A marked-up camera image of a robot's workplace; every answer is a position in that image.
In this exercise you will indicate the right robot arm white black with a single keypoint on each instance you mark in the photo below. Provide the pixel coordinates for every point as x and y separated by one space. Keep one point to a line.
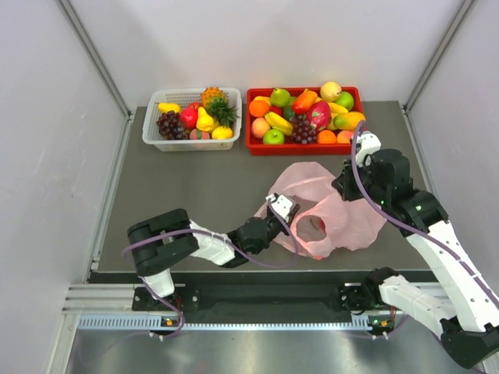
467 325

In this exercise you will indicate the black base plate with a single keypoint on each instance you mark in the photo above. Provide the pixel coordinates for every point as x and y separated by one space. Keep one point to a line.
193 298

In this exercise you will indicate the peach in tray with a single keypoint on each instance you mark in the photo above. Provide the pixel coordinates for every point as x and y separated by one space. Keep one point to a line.
259 128
345 137

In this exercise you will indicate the red orange mango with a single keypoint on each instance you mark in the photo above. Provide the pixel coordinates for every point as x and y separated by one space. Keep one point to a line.
304 102

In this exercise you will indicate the yellow pear in tray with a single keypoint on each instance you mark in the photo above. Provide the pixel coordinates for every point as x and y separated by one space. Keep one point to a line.
330 91

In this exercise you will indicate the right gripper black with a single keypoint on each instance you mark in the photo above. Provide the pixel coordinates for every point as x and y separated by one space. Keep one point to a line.
343 181

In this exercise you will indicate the green apple lower left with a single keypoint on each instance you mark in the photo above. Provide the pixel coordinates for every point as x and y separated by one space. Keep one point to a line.
273 137

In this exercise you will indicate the pineapple toy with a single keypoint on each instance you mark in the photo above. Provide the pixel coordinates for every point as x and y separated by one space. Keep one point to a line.
217 105

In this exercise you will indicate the white plastic basket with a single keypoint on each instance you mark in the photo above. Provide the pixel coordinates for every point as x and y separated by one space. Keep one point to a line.
183 97

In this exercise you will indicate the pink peach in basket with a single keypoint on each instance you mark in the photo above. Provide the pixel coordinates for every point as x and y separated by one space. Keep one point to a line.
197 134

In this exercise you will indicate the yellow pear from bag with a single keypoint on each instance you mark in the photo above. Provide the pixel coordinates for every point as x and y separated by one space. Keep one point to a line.
205 122

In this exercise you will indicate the orange fruit lower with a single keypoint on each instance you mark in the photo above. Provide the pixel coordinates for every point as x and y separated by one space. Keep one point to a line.
326 137

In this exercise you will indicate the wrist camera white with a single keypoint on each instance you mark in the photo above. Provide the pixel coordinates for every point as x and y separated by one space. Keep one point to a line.
282 206
364 145

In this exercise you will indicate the green pear in tray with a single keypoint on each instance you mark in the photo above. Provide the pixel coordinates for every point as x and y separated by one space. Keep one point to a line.
280 97

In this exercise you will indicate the dark red grape bunch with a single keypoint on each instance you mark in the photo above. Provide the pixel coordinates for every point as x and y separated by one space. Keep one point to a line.
170 126

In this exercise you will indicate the green apple upper right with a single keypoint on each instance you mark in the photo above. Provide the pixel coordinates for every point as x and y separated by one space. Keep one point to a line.
346 100

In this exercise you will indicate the pink plastic bag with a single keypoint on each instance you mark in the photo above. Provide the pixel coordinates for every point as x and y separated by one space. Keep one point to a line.
350 225

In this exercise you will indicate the yellow pear in basket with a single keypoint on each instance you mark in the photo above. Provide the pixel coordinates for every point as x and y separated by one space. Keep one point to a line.
165 108

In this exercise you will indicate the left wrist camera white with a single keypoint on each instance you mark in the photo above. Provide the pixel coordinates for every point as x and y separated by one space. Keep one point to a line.
282 206

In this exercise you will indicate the grey slotted cable duct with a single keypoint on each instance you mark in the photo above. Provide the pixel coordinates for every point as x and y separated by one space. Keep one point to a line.
162 323

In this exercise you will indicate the yellow lemon lower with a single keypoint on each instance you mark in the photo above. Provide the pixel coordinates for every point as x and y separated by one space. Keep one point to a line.
222 132

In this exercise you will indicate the pink dragon fruit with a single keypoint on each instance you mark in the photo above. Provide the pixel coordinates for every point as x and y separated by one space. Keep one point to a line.
319 116

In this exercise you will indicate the red apple from bag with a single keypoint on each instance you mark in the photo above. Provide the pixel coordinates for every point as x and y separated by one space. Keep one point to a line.
321 224

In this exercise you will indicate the yellow banana in tray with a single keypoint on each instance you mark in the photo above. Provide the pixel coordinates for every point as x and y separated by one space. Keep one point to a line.
337 109

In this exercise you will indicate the yellow starfruit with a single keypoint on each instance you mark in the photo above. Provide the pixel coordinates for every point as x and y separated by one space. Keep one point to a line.
279 123

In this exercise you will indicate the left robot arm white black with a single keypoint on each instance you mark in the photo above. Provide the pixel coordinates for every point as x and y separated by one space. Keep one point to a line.
159 243

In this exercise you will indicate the purple grapes in tray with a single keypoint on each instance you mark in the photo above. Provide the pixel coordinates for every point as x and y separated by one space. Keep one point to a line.
302 132

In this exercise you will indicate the peach in tray left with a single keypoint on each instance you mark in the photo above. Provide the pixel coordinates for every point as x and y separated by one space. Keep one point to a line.
259 128

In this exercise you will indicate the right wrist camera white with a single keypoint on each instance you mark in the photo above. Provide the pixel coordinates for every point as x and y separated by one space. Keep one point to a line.
364 145

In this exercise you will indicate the orange fruit upper left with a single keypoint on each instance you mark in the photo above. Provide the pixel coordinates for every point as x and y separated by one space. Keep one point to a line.
258 108

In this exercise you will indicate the green apple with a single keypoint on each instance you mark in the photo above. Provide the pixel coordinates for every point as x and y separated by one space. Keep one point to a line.
346 100
273 137

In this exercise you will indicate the orange fruit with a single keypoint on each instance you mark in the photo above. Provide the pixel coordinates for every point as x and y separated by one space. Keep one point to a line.
326 137
258 108

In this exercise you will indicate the yellow green mango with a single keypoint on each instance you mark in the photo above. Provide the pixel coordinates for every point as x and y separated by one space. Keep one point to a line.
348 121

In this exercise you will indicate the peach in tray right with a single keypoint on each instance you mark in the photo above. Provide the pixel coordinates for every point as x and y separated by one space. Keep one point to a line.
345 137

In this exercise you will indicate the red pomegranate fruit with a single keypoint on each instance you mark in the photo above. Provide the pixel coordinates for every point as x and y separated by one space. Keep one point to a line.
188 117

